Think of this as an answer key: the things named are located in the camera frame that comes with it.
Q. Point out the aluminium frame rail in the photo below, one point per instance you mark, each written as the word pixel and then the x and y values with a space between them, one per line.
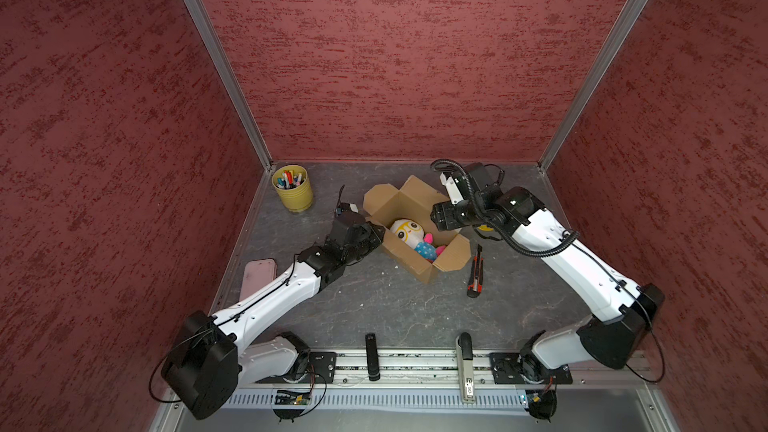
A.
pixel 437 369

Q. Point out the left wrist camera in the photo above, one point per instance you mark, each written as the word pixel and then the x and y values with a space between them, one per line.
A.
pixel 343 207

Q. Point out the yellow pen cup left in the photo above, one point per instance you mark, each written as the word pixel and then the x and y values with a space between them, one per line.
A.
pixel 293 187

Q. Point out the white yellow toy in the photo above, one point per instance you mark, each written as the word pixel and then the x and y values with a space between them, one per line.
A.
pixel 415 236

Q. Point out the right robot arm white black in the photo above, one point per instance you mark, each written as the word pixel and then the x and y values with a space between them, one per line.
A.
pixel 621 311

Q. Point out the brown cardboard express box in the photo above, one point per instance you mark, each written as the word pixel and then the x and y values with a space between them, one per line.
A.
pixel 385 203

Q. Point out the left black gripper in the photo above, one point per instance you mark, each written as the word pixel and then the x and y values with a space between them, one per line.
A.
pixel 375 236

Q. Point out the red black utility knife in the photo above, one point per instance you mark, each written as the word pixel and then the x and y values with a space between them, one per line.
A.
pixel 476 278

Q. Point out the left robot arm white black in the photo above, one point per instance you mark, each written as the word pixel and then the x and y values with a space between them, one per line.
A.
pixel 212 355

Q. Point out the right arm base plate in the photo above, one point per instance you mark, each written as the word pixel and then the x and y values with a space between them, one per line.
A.
pixel 506 370

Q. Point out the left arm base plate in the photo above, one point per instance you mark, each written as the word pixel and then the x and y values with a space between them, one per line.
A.
pixel 308 366

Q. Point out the grey black clamp handle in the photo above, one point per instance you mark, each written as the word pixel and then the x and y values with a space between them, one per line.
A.
pixel 465 367

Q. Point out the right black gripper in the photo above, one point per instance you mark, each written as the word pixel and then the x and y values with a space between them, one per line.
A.
pixel 445 220

